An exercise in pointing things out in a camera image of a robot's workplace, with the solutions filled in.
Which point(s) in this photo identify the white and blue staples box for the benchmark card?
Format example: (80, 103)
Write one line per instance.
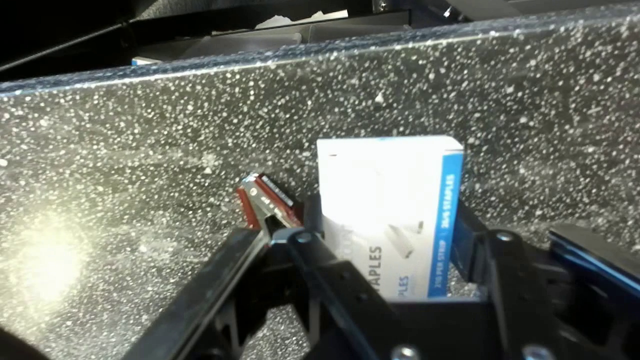
(380, 200)

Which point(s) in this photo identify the small brown object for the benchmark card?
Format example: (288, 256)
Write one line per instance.
(267, 200)

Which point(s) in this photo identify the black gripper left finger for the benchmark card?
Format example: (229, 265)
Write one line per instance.
(326, 281)

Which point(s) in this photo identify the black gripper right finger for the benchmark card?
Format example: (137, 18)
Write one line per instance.
(521, 287)

